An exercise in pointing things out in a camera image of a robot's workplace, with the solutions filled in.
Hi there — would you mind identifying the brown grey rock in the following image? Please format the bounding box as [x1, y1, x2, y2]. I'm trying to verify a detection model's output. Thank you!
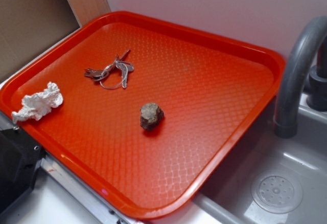
[140, 103, 164, 131]

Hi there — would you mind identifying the orange plastic tray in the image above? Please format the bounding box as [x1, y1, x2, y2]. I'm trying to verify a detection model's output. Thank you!
[1, 12, 285, 220]

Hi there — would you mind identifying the silver key bunch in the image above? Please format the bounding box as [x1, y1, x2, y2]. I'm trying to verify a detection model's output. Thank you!
[84, 49, 135, 90]

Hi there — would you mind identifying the crumpled white paper tissue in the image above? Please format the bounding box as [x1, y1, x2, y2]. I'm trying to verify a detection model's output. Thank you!
[11, 82, 63, 124]

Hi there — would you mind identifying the grey plastic toy sink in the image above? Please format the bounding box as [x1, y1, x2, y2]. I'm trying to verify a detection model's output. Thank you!
[193, 92, 327, 224]

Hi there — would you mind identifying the round sink drain strainer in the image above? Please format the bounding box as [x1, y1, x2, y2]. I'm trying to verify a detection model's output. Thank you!
[251, 170, 303, 214]

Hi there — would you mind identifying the black box with screws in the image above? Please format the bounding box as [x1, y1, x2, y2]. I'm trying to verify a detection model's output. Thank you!
[1, 129, 44, 216]

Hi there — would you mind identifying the brown cardboard panel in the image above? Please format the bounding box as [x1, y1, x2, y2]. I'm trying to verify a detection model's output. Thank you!
[1, 0, 79, 81]

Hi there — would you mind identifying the grey curved faucet spout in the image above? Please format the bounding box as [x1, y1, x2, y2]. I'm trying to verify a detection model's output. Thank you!
[273, 15, 326, 139]

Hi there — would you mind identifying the dark grey faucet handle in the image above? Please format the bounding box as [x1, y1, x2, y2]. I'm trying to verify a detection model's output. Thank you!
[307, 38, 326, 111]

